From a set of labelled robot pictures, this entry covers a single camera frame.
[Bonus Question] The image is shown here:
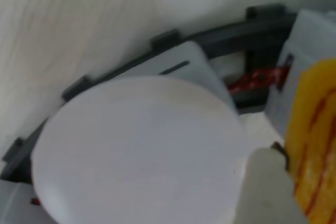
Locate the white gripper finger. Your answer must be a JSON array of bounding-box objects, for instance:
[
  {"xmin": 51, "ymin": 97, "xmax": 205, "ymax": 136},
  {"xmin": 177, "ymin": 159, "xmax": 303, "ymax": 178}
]
[{"xmin": 233, "ymin": 142, "xmax": 308, "ymax": 224}]

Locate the white round plate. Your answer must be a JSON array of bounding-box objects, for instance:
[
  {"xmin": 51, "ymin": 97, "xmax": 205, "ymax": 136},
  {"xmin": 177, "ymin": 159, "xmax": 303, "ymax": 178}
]
[{"xmin": 31, "ymin": 76, "xmax": 248, "ymax": 224}]

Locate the grey curved track piece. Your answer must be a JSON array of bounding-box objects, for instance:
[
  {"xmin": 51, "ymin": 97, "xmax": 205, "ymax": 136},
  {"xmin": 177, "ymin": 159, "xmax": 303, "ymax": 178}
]
[{"xmin": 0, "ymin": 3, "xmax": 299, "ymax": 185}]

